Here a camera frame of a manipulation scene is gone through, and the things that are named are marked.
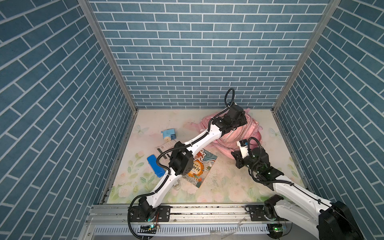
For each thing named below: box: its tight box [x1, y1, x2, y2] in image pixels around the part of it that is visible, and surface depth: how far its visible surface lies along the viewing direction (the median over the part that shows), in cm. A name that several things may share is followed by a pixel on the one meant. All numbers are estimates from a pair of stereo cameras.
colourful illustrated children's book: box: [182, 148, 218, 189], surface depth 91 cm
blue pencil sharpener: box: [161, 128, 177, 140], surface depth 102 cm
